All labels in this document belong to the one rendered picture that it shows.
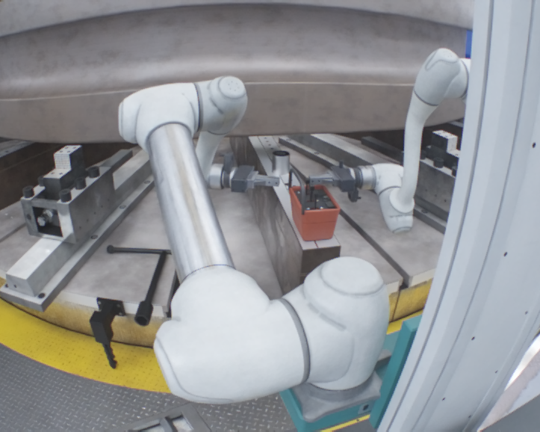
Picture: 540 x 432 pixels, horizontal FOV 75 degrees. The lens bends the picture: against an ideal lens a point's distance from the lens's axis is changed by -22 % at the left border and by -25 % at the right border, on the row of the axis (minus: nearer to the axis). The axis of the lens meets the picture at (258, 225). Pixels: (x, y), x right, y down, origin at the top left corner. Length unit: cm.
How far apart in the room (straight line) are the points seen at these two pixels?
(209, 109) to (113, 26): 127
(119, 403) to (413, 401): 141
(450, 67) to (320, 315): 84
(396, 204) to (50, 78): 190
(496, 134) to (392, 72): 195
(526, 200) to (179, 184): 61
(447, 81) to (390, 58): 119
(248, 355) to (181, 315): 12
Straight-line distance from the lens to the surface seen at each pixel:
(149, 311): 179
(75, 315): 220
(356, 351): 70
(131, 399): 191
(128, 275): 206
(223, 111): 103
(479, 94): 51
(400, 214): 155
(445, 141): 250
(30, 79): 264
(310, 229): 150
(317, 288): 67
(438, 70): 126
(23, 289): 202
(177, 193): 81
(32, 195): 219
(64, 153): 219
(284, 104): 201
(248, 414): 181
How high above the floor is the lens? 149
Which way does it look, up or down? 30 degrees down
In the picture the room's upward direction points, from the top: straight up
